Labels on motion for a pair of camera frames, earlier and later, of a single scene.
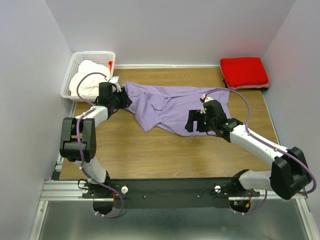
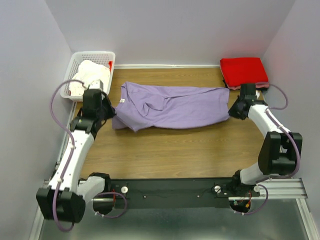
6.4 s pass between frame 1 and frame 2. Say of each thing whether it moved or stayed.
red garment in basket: stayed
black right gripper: moved
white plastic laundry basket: stayed
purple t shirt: moved
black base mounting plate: stayed
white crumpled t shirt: stayed
